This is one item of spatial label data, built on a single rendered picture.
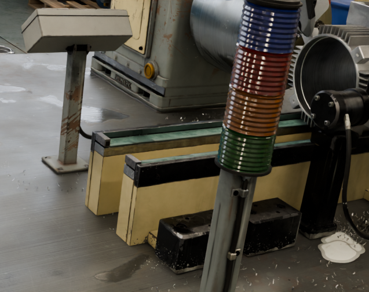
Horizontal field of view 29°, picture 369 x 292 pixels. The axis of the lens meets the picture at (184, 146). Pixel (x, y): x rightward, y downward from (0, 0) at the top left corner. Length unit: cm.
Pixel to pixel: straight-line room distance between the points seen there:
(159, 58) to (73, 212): 60
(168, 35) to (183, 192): 61
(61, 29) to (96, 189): 27
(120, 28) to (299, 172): 39
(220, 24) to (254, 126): 75
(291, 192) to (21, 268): 49
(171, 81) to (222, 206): 86
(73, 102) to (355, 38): 50
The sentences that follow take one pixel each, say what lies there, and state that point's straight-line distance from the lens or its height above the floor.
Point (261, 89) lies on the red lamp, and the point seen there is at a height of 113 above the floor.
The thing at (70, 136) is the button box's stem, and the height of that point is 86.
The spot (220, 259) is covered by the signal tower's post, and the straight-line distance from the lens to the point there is 84.
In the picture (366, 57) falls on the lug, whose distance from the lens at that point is 126.
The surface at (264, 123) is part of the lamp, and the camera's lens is 76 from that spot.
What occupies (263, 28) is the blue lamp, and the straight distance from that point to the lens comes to 74.
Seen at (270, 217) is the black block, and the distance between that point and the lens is 110.
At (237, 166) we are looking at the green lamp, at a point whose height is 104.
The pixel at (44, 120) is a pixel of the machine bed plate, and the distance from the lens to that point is 154.
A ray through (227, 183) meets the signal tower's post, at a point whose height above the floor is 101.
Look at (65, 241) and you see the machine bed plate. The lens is 108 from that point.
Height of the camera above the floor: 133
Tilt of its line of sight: 21 degrees down
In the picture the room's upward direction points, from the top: 9 degrees clockwise
